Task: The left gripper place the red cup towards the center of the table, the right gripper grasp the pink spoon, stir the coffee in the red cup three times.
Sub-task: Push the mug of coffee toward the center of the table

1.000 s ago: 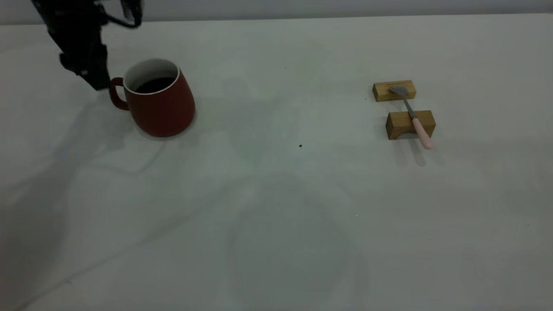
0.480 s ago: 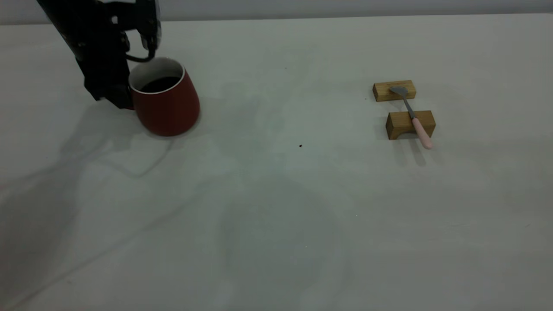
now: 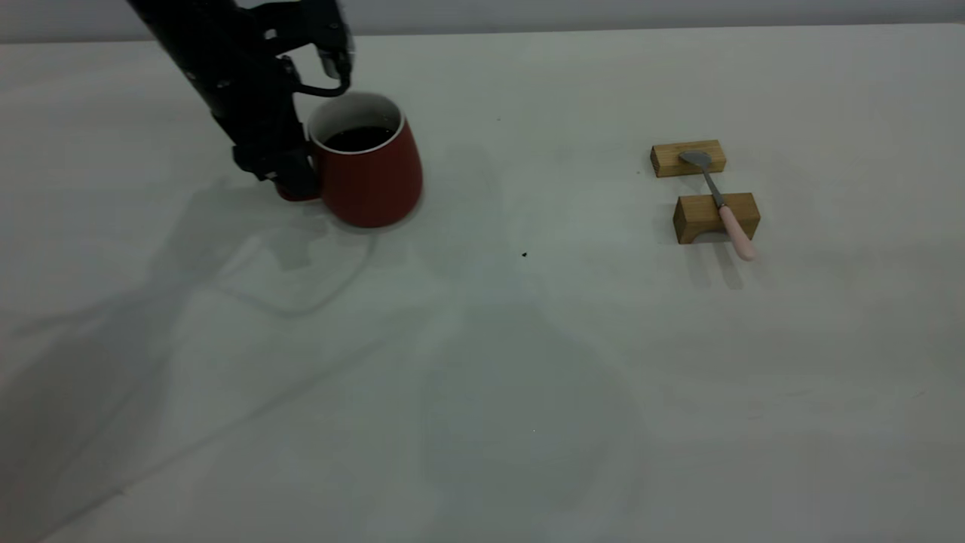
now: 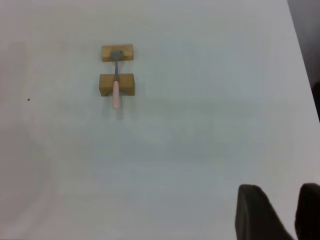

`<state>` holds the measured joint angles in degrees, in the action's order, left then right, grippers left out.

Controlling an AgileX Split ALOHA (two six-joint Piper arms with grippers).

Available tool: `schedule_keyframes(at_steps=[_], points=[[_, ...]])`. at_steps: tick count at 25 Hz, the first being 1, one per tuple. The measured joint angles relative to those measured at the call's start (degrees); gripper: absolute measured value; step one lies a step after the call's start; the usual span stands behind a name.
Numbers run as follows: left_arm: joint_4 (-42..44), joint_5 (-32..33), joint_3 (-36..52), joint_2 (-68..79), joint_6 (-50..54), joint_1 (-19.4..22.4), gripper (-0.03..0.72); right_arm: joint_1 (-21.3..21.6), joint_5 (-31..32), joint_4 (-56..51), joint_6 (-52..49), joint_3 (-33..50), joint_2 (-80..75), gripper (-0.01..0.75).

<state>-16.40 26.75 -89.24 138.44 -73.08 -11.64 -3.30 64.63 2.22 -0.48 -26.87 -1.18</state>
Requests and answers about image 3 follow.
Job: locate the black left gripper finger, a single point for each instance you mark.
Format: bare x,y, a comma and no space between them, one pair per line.
300,177

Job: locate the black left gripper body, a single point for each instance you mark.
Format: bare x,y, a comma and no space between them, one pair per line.
256,121

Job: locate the red ceramic mug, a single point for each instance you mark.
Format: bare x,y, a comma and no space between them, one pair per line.
369,181

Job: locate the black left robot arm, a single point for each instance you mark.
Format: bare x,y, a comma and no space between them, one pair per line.
188,38

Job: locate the small flat wooden block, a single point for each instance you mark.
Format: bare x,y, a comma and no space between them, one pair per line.
667,160

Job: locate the wooden block with notch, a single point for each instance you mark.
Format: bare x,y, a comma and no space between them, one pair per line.
697,215

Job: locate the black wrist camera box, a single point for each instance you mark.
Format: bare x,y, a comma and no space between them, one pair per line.
320,26

